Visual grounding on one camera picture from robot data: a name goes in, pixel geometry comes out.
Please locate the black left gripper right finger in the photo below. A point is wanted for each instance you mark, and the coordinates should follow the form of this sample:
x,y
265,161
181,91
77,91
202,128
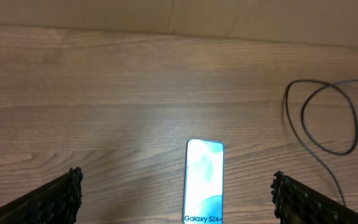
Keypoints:
x,y
296,203

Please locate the blue Samsung Galaxy smartphone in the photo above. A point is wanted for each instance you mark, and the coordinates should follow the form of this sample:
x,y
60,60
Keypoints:
x,y
204,182

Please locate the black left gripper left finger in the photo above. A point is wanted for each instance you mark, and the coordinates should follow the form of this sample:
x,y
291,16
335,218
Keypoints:
x,y
56,202

